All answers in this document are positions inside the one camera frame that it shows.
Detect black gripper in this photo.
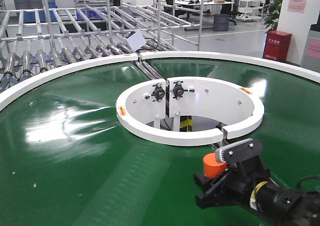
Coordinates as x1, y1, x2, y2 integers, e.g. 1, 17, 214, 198
193, 138, 271, 210

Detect orange capacitor cylinder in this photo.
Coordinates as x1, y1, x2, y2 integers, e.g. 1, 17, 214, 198
203, 153, 227, 178

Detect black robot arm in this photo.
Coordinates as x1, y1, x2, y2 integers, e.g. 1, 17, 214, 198
193, 138, 320, 225

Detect round green conveyor table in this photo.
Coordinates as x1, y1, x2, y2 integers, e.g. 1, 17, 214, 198
0, 58, 320, 225

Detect red fire extinguisher cabinet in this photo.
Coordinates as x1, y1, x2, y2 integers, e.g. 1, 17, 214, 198
263, 30, 292, 62

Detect grey trash bin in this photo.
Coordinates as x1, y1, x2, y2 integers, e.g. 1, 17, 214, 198
213, 14, 230, 31

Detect white rolling cart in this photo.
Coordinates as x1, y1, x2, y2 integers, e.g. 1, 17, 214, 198
236, 0, 265, 22

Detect potted green plant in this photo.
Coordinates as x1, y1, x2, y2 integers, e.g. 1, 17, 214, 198
264, 0, 283, 31

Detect white control box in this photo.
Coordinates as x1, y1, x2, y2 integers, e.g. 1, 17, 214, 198
124, 29, 147, 51

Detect metal roller rack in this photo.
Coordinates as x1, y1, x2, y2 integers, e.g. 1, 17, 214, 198
0, 0, 200, 91

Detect white inner conveyor ring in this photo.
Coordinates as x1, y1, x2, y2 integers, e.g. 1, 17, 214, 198
115, 76, 265, 147

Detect pink wall notice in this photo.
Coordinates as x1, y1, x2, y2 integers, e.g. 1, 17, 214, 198
287, 0, 307, 14

